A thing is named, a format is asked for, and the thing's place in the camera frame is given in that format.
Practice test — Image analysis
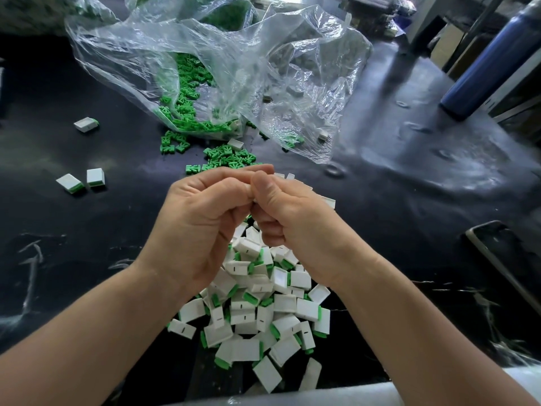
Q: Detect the person's right hand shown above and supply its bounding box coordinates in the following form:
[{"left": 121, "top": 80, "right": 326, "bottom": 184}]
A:
[{"left": 249, "top": 172, "right": 373, "bottom": 288}]

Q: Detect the person's left hand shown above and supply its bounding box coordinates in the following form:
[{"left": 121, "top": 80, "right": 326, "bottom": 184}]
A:
[{"left": 135, "top": 164, "right": 276, "bottom": 294}]

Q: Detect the heap of white caps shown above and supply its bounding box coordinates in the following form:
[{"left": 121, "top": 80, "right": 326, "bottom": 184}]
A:
[{"left": 227, "top": 131, "right": 336, "bottom": 210}]

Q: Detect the pile of assembled white-green pieces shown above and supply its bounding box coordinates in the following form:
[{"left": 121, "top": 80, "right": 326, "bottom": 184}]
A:
[{"left": 179, "top": 217, "right": 332, "bottom": 394}]

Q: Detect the assembled white-green part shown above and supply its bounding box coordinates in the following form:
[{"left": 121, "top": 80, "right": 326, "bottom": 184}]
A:
[
  {"left": 86, "top": 167, "right": 107, "bottom": 189},
  {"left": 73, "top": 117, "right": 100, "bottom": 134},
  {"left": 56, "top": 173, "right": 86, "bottom": 196},
  {"left": 166, "top": 319, "right": 197, "bottom": 341}
]

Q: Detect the pile of green clips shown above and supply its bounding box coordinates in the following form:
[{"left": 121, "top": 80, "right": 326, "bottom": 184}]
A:
[{"left": 158, "top": 53, "right": 305, "bottom": 176}]

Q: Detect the person's left forearm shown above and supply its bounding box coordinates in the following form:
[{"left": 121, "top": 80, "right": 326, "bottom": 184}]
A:
[{"left": 0, "top": 259, "right": 187, "bottom": 406}]

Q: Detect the person's right forearm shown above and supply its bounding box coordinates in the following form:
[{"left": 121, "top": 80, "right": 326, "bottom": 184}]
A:
[{"left": 338, "top": 256, "right": 540, "bottom": 406}]

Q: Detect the clear plastic bag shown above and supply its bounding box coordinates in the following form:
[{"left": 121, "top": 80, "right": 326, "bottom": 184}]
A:
[{"left": 66, "top": 0, "right": 374, "bottom": 164}]

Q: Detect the black smartphone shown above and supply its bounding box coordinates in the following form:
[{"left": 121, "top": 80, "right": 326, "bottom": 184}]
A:
[{"left": 465, "top": 219, "right": 541, "bottom": 311}]

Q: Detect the plastic bag full of green pieces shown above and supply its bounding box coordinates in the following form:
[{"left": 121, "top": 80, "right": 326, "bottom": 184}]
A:
[{"left": 125, "top": 0, "right": 255, "bottom": 32}]

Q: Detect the brown cardboard box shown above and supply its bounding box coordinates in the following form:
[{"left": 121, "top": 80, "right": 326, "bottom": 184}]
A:
[{"left": 429, "top": 23, "right": 468, "bottom": 69}]

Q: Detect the grey machine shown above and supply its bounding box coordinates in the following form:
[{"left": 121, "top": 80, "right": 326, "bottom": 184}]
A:
[{"left": 338, "top": 0, "right": 415, "bottom": 34}]

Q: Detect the blue cylinder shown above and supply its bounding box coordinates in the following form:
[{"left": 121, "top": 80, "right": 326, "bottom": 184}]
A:
[{"left": 440, "top": 0, "right": 541, "bottom": 121}]

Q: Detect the large bag of assembled pieces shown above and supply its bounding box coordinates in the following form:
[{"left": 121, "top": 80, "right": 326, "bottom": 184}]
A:
[{"left": 0, "top": 0, "right": 118, "bottom": 34}]

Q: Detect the white metal frame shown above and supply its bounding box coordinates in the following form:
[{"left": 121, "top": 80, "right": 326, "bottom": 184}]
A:
[{"left": 404, "top": 0, "right": 541, "bottom": 66}]

